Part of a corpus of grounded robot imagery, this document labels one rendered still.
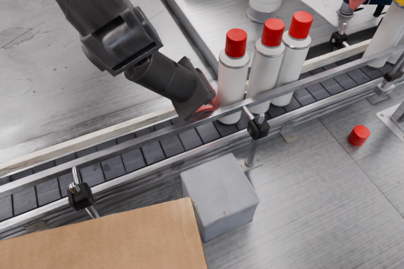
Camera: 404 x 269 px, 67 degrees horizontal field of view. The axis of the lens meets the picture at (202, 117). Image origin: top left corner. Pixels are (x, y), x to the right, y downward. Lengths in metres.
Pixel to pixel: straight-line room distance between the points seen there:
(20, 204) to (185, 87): 0.34
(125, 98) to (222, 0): 0.42
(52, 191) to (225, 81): 0.36
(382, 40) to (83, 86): 0.70
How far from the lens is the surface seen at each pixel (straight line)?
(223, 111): 0.54
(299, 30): 0.55
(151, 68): 0.42
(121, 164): 0.59
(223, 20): 0.88
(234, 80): 0.52
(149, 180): 0.60
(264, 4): 0.85
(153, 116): 0.59
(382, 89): 0.76
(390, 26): 0.77
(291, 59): 0.57
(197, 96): 0.49
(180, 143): 0.59
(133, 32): 0.38
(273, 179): 0.63
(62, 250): 0.29
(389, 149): 0.75
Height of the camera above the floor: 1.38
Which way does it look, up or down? 52 degrees down
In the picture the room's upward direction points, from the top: straight up
